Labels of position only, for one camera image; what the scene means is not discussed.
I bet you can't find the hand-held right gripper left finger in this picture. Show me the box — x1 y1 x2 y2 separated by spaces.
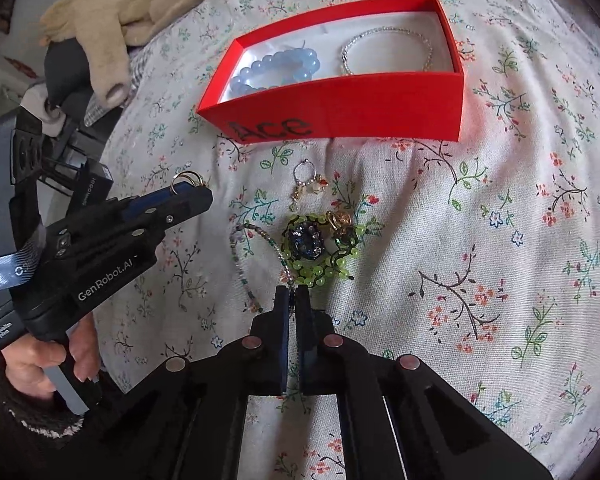
87 286 290 480

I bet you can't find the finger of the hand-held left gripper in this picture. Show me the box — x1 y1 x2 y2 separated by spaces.
105 184 215 222
54 211 202 262

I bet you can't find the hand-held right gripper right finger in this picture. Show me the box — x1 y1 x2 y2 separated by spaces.
295 286 554 480

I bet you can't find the gold ring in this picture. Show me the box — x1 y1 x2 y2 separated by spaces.
171 170 209 195

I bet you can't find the multicolour beaded necklace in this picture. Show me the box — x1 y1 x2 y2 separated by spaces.
229 221 301 314

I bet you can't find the red cardboard box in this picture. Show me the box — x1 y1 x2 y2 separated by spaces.
196 0 465 144

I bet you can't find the person's left forearm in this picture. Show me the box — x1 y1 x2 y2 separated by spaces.
0 352 108 480

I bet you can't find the person's left hand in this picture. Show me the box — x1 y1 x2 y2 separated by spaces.
0 314 102 401

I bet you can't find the dark blue brooch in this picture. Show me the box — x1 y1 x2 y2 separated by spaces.
288 224 326 261

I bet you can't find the gold ornament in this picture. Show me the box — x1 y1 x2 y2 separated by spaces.
326 211 354 234

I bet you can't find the plaid cloth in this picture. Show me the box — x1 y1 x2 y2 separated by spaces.
84 45 148 127

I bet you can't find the hoop charm earring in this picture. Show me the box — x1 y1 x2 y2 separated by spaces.
290 158 330 214

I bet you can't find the dark grey cloth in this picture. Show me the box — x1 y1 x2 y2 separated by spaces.
42 39 131 126

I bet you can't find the beige knit garment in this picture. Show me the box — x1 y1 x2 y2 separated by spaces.
39 0 254 107

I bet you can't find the floral bed sheet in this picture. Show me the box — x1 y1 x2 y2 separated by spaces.
87 0 600 480

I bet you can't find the green bead bracelet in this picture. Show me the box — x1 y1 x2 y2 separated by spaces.
279 212 369 289

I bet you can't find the blue bead bracelet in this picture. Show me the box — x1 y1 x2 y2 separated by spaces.
229 45 323 97

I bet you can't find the silver bead bracelet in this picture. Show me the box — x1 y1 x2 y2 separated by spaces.
340 27 435 77

